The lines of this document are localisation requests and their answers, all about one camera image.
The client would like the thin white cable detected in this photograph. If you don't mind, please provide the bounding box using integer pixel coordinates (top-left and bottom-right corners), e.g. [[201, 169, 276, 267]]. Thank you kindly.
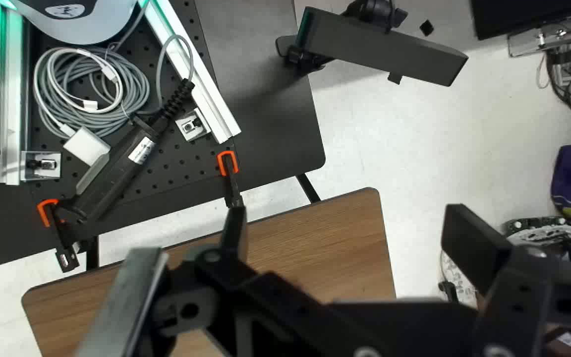
[[155, 33, 199, 112]]

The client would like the white power adapter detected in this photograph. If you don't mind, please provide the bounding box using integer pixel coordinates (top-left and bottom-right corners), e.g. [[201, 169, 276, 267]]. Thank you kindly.
[[62, 126, 113, 167]]

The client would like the small metal corner bracket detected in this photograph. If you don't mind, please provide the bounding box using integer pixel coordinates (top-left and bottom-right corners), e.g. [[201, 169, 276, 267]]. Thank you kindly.
[[175, 114, 212, 144], [22, 150, 64, 181]]

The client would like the black power brick with label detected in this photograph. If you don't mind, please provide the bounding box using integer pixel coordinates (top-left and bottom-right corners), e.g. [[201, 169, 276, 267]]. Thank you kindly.
[[70, 78, 199, 227]]

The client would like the black stereo camera bar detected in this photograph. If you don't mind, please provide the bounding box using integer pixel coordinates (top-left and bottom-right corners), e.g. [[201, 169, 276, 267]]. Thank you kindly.
[[296, 7, 470, 90]]

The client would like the black clamp with orange grip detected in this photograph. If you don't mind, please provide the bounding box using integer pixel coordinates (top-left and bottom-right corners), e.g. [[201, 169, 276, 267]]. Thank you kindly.
[[34, 195, 84, 275], [214, 150, 250, 259]]

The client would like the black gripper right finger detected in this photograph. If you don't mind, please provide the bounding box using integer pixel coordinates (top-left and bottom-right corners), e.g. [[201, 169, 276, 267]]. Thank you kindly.
[[440, 203, 571, 357]]

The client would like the aluminium profile rail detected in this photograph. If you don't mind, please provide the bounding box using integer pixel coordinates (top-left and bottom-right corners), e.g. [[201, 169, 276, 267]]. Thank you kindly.
[[141, 0, 244, 146], [0, 0, 34, 189]]

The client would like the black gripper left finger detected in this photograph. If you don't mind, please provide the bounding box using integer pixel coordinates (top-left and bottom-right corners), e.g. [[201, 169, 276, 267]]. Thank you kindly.
[[74, 245, 341, 357]]

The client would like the black perforated board table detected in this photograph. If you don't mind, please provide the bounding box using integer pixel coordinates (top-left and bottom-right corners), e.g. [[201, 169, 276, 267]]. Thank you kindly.
[[0, 0, 327, 275]]

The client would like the black monitor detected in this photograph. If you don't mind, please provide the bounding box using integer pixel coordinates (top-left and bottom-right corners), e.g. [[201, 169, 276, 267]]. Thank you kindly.
[[470, 0, 571, 42]]

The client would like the grey coiled cable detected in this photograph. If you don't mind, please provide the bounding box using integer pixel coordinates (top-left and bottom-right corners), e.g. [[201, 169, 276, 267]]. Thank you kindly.
[[30, 44, 153, 144]]

